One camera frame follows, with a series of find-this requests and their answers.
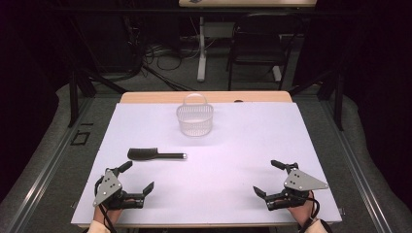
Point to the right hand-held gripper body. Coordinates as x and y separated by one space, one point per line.
298 186

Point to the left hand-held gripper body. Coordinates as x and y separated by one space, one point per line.
108 187

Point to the black comb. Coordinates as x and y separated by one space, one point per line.
147 154

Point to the white plastic basket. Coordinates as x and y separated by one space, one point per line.
195 118

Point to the person's right hand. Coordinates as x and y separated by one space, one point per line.
301 210

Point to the person's left hand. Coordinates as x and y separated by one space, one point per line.
108 214

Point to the white table mat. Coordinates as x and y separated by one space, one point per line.
226 181

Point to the black metal stand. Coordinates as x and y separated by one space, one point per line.
81 87
330 93

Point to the white desk foot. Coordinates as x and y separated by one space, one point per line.
277 73

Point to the black folding chair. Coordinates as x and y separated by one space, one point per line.
259 48

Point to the white desk leg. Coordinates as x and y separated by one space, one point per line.
201 51

